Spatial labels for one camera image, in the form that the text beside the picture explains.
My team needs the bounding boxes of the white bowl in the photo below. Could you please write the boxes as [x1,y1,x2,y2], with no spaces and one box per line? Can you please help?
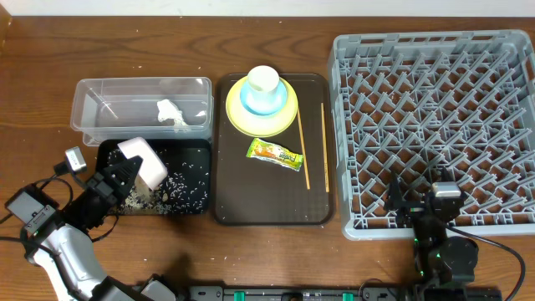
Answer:
[118,137,168,190]

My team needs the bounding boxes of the rice pile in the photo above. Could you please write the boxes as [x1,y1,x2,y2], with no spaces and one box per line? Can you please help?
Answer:
[106,148,210,215]

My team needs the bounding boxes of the white tissue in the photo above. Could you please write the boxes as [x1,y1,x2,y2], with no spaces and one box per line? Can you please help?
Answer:
[156,99,188,132]

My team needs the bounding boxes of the green orange snack wrapper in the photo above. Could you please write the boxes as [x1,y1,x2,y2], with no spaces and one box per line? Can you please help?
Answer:
[246,138,303,171]

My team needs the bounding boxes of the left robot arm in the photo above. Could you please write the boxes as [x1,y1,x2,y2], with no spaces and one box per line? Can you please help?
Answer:
[5,156,179,301]

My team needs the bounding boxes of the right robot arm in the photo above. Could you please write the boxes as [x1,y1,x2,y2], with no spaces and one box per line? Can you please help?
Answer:
[385,170,479,300]

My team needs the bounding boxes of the grey plastic dishwasher rack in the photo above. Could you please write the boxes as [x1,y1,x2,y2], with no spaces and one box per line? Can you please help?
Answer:
[328,29,534,241]

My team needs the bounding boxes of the black plastic tray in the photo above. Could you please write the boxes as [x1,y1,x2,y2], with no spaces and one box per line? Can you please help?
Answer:
[89,138,212,217]

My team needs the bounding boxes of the right wooden chopstick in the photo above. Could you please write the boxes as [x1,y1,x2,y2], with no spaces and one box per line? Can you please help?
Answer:
[320,102,330,193]

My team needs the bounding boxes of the wooden chopstick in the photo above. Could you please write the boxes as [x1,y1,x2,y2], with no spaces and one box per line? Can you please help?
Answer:
[320,102,330,193]
[297,107,310,190]

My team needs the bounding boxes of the clear plastic bin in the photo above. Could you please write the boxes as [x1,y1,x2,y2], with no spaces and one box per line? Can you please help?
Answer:
[70,77,214,146]

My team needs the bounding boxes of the dark brown serving tray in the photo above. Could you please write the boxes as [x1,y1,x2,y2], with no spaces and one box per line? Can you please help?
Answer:
[211,74,336,226]

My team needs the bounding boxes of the left wooden chopstick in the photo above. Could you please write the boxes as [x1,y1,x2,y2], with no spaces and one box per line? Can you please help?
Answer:
[297,107,310,190]

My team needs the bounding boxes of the yellow plate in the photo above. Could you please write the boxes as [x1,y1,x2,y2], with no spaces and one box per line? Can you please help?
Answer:
[225,76,298,138]

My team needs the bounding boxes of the light blue bowl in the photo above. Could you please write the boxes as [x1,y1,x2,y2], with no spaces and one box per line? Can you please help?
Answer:
[240,79,288,116]

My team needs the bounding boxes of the cream white cup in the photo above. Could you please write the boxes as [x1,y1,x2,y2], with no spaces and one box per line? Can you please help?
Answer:
[246,65,279,109]

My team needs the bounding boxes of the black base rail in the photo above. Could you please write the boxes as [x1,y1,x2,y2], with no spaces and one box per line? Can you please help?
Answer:
[188,286,502,301]

